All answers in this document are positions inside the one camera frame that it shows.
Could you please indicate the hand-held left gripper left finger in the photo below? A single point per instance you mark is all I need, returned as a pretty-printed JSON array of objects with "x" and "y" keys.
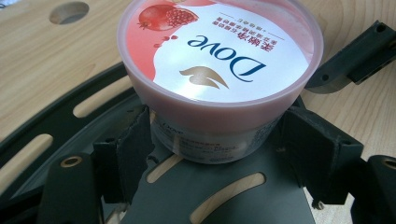
[{"x": 130, "y": 155}]

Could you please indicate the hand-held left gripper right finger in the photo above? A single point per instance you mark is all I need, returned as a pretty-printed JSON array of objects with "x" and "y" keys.
[{"x": 320, "y": 161}]

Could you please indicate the dark grey slotted tray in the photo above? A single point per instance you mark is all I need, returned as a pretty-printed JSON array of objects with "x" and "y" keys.
[{"x": 193, "y": 186}]

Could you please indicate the pink jar with white label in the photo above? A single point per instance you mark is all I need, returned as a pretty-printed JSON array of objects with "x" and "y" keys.
[{"x": 218, "y": 62}]

